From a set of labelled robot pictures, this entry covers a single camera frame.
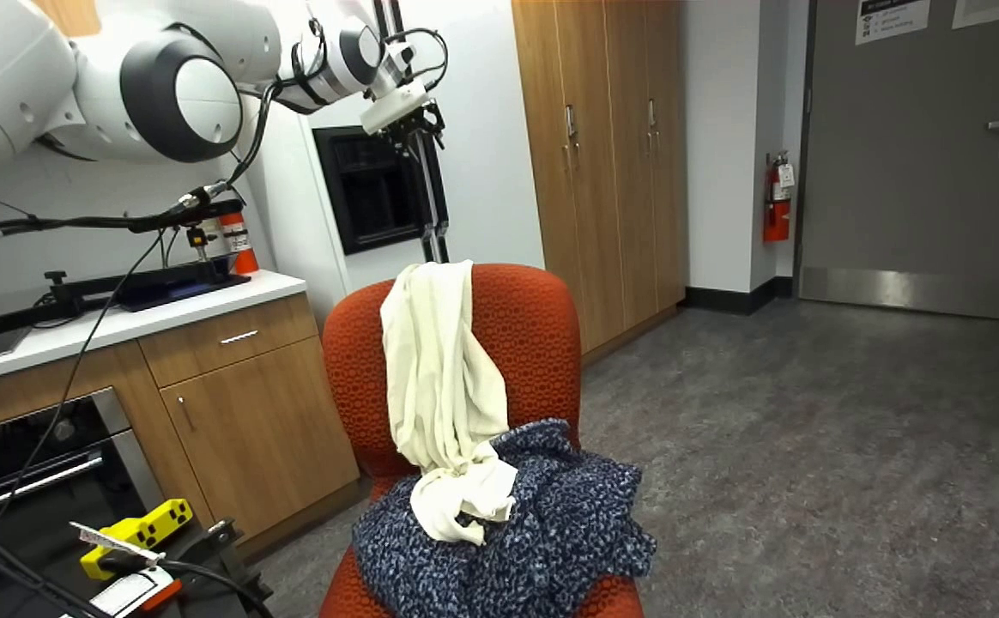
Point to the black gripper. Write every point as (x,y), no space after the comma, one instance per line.
(429,124)

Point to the white blanket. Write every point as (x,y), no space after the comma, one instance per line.
(435,377)

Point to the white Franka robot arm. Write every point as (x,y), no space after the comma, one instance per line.
(18,80)

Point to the orange upholstered chair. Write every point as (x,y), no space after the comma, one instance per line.
(527,332)

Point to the blue speckled blanket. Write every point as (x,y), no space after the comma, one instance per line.
(554,517)

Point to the tall wooden cabinet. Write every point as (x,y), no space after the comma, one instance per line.
(602,171)

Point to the black tray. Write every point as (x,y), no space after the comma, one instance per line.
(176,282)

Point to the wooden counter cabinet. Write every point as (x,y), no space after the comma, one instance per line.
(245,423)

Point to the black clamp knob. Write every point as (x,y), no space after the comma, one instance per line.
(55,295)

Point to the grey door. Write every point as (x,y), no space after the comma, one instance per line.
(899,171)

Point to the black under-counter oven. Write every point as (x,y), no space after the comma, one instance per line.
(18,459)

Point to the white packet red print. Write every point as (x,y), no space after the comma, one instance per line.
(133,592)

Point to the large paper sign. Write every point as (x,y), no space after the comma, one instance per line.
(895,20)

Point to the small paper sign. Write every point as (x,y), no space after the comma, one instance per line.
(992,11)

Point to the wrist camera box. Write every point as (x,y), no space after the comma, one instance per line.
(394,107)

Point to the red wall fire extinguisher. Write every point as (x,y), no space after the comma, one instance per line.
(779,208)

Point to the black camera mount rod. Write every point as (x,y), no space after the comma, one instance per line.
(89,219)

